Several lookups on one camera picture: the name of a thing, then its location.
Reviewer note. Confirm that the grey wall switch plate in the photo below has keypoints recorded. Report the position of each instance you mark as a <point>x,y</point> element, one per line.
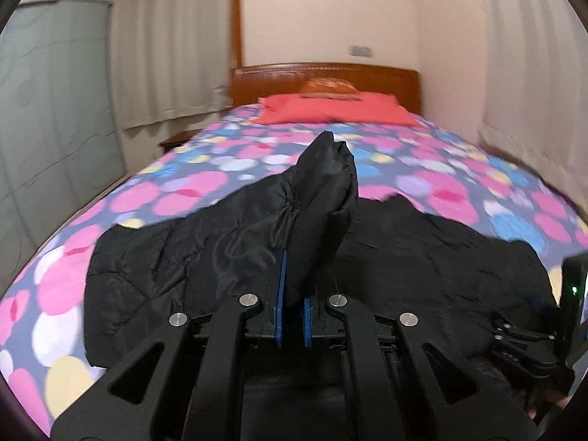
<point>360,51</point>

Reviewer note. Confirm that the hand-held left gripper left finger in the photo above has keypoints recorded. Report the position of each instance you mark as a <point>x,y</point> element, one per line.
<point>281,303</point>

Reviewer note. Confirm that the dotted colourful bed sheet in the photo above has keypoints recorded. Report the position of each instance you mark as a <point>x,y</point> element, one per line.
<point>183,193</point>

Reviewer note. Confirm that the orange cushion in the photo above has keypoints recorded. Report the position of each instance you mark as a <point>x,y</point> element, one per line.
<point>327,85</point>

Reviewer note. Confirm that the cream curtain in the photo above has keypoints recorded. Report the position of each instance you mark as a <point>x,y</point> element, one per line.
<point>174,46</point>
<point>537,78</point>

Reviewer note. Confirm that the red pillow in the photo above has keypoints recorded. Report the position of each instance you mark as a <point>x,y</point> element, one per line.
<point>335,109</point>

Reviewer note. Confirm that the wooden wall trim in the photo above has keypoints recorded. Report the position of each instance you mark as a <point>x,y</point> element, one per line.
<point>239,14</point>

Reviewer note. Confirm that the frosted glass sliding door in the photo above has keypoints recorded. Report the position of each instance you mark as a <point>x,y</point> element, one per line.
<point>50,124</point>

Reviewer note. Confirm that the black puffer jacket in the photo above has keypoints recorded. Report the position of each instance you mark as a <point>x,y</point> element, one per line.
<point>220,252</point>

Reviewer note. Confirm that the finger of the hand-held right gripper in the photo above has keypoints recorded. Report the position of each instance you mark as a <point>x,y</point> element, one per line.
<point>528,360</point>
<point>523,330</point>

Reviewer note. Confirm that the wooden nightstand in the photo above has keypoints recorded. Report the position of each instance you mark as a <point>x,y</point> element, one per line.
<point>177,141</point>

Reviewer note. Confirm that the wooden headboard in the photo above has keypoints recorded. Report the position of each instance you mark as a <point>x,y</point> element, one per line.
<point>275,80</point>

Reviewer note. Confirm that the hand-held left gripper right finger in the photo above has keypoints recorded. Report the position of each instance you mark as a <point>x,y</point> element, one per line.
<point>307,324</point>

